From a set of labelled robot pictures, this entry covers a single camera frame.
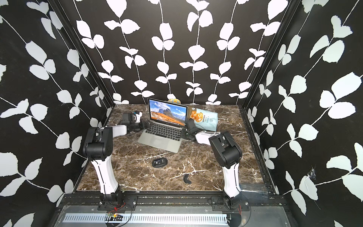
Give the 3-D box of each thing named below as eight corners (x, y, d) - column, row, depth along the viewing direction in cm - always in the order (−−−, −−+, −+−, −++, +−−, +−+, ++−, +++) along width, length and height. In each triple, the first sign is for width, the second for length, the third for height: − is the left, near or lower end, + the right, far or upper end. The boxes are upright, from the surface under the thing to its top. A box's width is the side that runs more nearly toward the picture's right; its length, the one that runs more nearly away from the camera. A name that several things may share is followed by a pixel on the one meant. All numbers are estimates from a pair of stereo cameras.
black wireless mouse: (152, 167, 89) (151, 165, 86) (153, 159, 92) (152, 157, 90) (167, 167, 89) (166, 165, 86) (167, 159, 92) (167, 157, 90)
